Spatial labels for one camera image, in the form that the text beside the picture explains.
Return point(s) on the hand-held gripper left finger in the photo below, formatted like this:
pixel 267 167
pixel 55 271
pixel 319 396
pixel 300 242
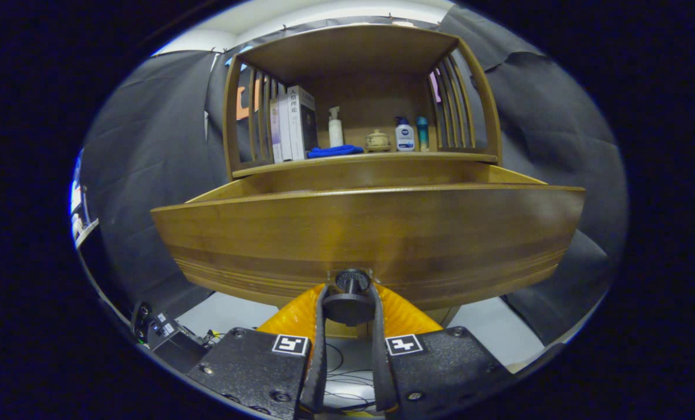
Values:
pixel 320 361

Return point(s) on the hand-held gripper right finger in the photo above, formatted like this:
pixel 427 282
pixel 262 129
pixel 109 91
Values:
pixel 380 367

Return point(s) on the wooden drawer with black knob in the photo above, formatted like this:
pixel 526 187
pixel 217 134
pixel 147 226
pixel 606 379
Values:
pixel 370 233

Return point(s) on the wooden countertop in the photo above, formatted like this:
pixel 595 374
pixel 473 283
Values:
pixel 417 156

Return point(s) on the wooden cabinet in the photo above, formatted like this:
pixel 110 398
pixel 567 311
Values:
pixel 347 52

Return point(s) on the black box with stickers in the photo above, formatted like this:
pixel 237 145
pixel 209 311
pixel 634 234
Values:
pixel 178 347

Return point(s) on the black round device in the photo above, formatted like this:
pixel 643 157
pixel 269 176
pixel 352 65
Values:
pixel 143 321

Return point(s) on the blue cloth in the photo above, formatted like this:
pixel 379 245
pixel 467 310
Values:
pixel 329 151

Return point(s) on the beige lidded teacup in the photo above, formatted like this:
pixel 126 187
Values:
pixel 377 141

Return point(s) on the white pump bottle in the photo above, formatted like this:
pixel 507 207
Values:
pixel 336 133

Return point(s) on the white lotion bottle blue cap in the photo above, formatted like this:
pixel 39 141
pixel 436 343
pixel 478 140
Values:
pixel 405 139

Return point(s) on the thin purple book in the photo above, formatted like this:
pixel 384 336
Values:
pixel 275 134

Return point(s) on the thin white book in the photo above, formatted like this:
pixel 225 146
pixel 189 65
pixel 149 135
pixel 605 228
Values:
pixel 285 131

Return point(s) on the teal bottle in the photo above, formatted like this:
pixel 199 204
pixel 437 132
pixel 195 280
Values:
pixel 422 137

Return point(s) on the white book with dark cover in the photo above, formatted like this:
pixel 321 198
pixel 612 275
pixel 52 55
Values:
pixel 306 125

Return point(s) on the small display screen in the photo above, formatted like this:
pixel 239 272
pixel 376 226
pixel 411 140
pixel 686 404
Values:
pixel 76 198

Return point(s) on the white wall shelf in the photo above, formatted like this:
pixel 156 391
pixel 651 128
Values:
pixel 86 233

